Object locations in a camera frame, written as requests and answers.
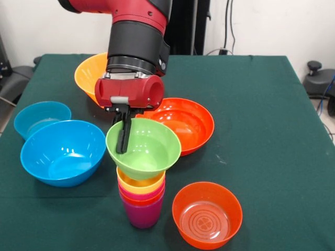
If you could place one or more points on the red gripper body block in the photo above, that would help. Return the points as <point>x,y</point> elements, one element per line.
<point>131,91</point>

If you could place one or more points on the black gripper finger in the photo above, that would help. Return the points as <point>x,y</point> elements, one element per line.
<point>123,141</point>
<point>117,119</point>

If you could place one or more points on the green plastic bowl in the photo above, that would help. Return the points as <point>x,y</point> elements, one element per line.
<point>154,157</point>

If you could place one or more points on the large orange plastic bowl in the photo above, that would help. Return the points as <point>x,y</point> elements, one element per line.
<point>87,75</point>

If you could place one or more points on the yellow plastic cup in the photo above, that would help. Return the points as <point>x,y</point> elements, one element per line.
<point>131,187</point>

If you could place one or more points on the magenta-red plastic cup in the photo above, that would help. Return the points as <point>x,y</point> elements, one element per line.
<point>141,196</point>

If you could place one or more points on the large blue plastic bowl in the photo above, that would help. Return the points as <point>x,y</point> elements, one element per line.
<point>62,154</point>

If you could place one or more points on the orange-red plastic cup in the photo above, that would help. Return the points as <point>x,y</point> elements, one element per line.
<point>141,203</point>

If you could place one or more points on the small blue plastic bowl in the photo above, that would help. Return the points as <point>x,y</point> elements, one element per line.
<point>31,115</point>

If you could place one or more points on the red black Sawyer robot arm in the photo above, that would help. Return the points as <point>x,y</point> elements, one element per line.
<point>136,39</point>

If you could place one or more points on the wide orange-red shallow bowl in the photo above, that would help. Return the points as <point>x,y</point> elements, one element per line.
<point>193,125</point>

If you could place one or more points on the purple plastic cup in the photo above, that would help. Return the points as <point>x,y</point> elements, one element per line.
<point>142,215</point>

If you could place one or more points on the small orange-red ringed bowl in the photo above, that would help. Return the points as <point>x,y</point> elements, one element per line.
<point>206,198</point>

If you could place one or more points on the black rounded floor base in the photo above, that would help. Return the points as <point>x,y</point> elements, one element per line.
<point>15,78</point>
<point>318,81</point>

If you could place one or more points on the dark green table cloth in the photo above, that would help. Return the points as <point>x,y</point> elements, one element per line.
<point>288,196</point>

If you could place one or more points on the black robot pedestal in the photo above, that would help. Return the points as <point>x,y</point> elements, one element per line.
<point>188,26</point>

